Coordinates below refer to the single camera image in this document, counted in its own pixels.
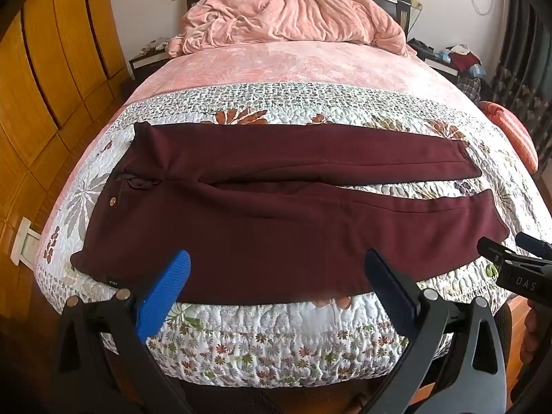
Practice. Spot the dark nightstand with clothes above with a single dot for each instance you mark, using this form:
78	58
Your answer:
435	58

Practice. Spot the person's right hand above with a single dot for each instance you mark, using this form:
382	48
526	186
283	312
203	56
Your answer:
528	336

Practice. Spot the pink striped pillow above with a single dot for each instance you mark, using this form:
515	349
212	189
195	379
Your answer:
513	131

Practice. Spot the dark red clothes pile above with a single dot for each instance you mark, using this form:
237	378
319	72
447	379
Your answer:
463	57

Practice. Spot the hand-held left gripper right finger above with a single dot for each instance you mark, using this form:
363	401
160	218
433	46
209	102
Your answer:
390	289

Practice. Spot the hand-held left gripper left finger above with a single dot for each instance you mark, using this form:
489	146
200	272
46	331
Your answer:
166	291

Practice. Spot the white floral quilt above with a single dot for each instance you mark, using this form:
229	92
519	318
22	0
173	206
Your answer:
267	108

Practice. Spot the pink velvet bedsheet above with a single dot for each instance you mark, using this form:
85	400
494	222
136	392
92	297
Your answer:
302	60

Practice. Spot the plaid cloth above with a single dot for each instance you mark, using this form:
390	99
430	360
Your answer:
469	85

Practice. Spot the pink crumpled comforter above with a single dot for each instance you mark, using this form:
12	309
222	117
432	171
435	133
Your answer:
293	13

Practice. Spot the dark patterned curtain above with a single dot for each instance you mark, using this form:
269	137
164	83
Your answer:
524	51

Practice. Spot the maroon pants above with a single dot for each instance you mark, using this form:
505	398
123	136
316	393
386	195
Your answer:
276	220

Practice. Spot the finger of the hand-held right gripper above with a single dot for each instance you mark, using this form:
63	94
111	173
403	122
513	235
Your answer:
534	243
496	251

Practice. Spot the orange wooden wardrobe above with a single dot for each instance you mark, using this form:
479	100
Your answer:
47	95

